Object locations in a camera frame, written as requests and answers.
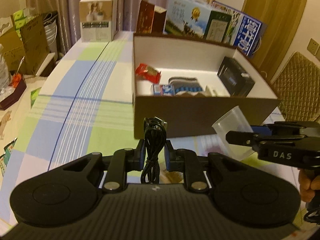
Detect brown patterned knit pouch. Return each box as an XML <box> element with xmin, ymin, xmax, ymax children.
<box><xmin>168</xmin><ymin>77</ymin><xmax>207</xmax><ymax>97</ymax></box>

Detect black product box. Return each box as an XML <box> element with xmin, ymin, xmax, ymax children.
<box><xmin>216</xmin><ymin>56</ymin><xmax>256</xmax><ymax>98</ymax></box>

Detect checkered tablecloth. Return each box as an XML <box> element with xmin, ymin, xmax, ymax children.
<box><xmin>0</xmin><ymin>33</ymin><xmax>308</xmax><ymax>227</ymax></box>

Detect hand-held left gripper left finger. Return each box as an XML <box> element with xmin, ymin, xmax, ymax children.
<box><xmin>63</xmin><ymin>139</ymin><xmax>147</xmax><ymax>194</ymax></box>

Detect orange small object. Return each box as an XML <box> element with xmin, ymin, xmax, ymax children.
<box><xmin>11</xmin><ymin>73</ymin><xmax>22</xmax><ymax>87</ymax></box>

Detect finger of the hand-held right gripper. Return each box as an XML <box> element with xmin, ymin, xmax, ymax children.
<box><xmin>225</xmin><ymin>129</ymin><xmax>263</xmax><ymax>148</ymax></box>
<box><xmin>249</xmin><ymin>121</ymin><xmax>301</xmax><ymax>136</ymax></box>

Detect black cable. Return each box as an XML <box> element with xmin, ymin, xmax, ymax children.
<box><xmin>140</xmin><ymin>116</ymin><xmax>169</xmax><ymax>184</ymax></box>

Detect white product box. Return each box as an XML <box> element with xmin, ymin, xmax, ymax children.
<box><xmin>79</xmin><ymin>0</ymin><xmax>118</xmax><ymax>43</ymax></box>

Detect brown tall box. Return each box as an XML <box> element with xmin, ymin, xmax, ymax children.
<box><xmin>151</xmin><ymin>6</ymin><xmax>168</xmax><ymax>34</ymax></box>

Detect cotton swab pack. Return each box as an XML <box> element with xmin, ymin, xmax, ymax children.
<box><xmin>160</xmin><ymin>166</ymin><xmax>185</xmax><ymax>184</ymax></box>

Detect brown cardboard box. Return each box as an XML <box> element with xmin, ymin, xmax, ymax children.
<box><xmin>131</xmin><ymin>32</ymin><xmax>282</xmax><ymax>140</ymax></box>

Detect milk carton box landscape print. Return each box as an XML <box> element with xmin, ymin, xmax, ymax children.
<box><xmin>163</xmin><ymin>0</ymin><xmax>241</xmax><ymax>46</ymax></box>

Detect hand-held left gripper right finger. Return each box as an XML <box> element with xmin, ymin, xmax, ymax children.
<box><xmin>164</xmin><ymin>139</ymin><xmax>247</xmax><ymax>194</ymax></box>

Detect blue milk carton box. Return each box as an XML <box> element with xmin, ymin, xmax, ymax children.
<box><xmin>233</xmin><ymin>14</ymin><xmax>263</xmax><ymax>57</ymax></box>

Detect wall socket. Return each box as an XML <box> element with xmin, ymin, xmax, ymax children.
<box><xmin>307</xmin><ymin>38</ymin><xmax>320</xmax><ymax>56</ymax></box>

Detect metal bucket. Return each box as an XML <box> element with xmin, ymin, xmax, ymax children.
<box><xmin>43</xmin><ymin>12</ymin><xmax>60</xmax><ymax>53</ymax></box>

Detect person's right hand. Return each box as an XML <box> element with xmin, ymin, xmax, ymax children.
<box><xmin>298</xmin><ymin>167</ymin><xmax>320</xmax><ymax>203</ymax></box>

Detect dark red tray box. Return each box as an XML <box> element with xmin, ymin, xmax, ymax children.
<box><xmin>0</xmin><ymin>73</ymin><xmax>27</xmax><ymax>111</ymax></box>

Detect quilted chair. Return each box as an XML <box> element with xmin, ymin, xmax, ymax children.
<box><xmin>271</xmin><ymin>51</ymin><xmax>320</xmax><ymax>123</ymax></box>

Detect green tissue packs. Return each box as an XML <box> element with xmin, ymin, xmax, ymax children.
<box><xmin>12</xmin><ymin>8</ymin><xmax>31</xmax><ymax>38</ymax></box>

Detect black gripper cord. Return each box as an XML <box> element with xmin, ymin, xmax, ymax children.
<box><xmin>302</xmin><ymin>202</ymin><xmax>320</xmax><ymax>223</ymax></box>

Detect plain cardboard box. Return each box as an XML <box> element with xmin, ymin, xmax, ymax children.
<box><xmin>19</xmin><ymin>14</ymin><xmax>50</xmax><ymax>76</ymax></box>

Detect red snack packet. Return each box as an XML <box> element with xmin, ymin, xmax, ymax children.
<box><xmin>135</xmin><ymin>63</ymin><xmax>162</xmax><ymax>84</ymax></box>

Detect dark red gift box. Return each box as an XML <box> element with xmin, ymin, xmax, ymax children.
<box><xmin>137</xmin><ymin>0</ymin><xmax>157</xmax><ymax>34</ymax></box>

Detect clear plastic cup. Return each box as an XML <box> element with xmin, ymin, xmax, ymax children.
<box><xmin>211</xmin><ymin>105</ymin><xmax>256</xmax><ymax>161</ymax></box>

